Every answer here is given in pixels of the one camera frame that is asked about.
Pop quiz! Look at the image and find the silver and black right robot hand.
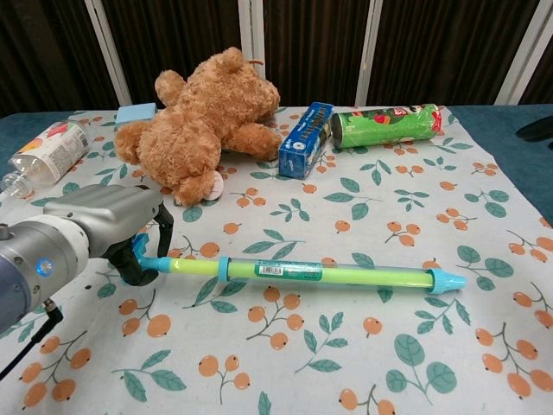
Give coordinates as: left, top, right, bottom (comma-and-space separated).
516, 118, 553, 150

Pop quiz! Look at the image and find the dark pleated curtain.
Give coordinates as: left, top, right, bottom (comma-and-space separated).
0, 0, 553, 118

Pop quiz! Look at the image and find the teal table cover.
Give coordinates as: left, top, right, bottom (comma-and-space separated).
0, 105, 553, 217

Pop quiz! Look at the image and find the white frame post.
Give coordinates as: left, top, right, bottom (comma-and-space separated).
238, 0, 266, 80
494, 0, 553, 106
84, 0, 133, 107
353, 0, 384, 107

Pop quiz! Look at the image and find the green chips can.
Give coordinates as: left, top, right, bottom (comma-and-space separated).
330, 102, 445, 151

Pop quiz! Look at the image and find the silver and black left robot hand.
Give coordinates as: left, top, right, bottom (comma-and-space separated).
42, 184, 175, 287

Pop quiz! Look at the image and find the leaf and berry print cloth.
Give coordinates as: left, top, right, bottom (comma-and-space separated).
0, 105, 553, 415

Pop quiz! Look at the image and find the clear plastic bottle with label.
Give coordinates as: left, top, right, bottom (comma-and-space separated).
0, 120, 91, 201

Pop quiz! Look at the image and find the blue and green water pump toy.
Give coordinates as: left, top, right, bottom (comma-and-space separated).
131, 235, 469, 297

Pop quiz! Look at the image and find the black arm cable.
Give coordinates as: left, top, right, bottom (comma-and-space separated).
0, 297, 66, 378

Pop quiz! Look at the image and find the blue cardboard box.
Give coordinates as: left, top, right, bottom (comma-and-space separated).
277, 101, 337, 180

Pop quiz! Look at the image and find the brown teddy bear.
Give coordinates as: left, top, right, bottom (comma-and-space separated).
114, 46, 283, 208

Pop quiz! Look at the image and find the light blue block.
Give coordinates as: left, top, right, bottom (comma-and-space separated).
116, 102, 157, 128

